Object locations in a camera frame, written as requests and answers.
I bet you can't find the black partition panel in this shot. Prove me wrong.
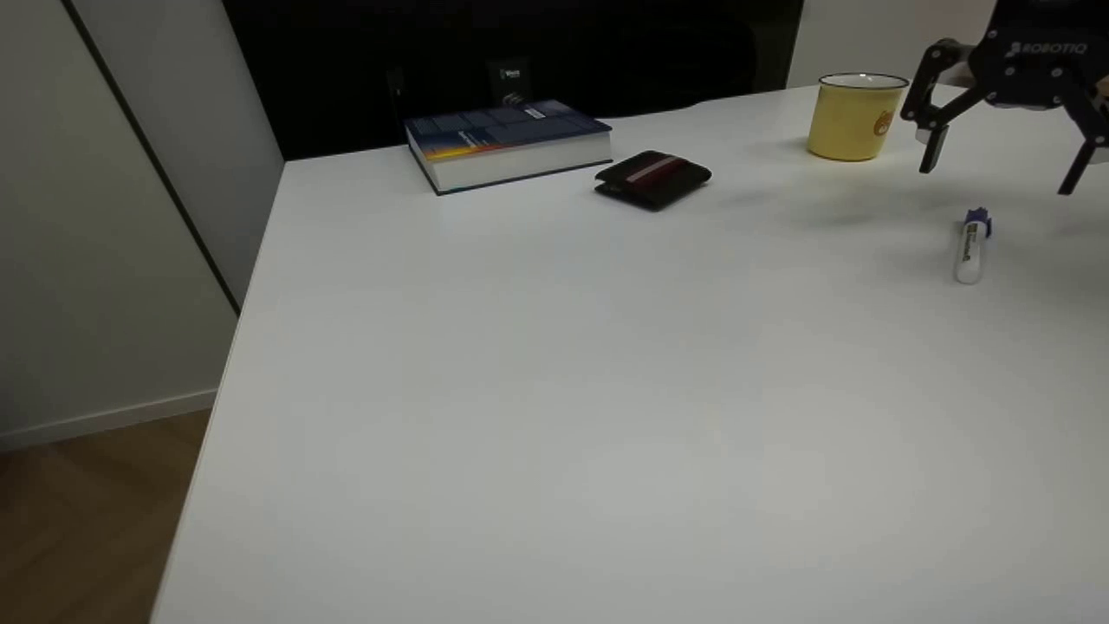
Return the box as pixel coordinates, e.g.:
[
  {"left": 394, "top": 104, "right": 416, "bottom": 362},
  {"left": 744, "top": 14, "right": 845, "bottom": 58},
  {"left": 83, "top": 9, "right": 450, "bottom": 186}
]
[{"left": 221, "top": 0, "right": 809, "bottom": 163}]

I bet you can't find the black leather wallet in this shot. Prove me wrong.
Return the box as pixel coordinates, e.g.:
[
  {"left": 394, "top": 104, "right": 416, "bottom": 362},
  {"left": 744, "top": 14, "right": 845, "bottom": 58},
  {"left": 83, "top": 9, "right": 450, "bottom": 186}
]
[{"left": 592, "top": 150, "right": 715, "bottom": 215}]

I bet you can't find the blue capped white marker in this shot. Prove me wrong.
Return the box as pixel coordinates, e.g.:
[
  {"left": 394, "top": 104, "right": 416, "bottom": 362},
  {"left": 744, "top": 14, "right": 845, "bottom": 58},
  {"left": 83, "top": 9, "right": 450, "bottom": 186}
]
[{"left": 949, "top": 204, "right": 999, "bottom": 288}]

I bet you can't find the thick blue book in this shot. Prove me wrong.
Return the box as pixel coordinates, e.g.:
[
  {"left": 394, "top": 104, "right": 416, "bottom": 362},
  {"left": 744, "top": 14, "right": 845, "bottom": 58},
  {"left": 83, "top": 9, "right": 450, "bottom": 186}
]
[{"left": 401, "top": 98, "right": 617, "bottom": 196}]

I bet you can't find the yellow enamel mug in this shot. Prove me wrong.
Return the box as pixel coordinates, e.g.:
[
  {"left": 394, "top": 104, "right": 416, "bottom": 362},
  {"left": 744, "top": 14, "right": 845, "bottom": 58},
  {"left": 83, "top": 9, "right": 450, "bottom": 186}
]
[{"left": 803, "top": 70, "right": 913, "bottom": 166}]

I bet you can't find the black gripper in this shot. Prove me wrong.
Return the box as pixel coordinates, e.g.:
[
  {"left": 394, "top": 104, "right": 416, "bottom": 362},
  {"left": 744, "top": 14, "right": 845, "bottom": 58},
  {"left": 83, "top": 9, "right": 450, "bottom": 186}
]
[{"left": 899, "top": 0, "right": 1109, "bottom": 196}]

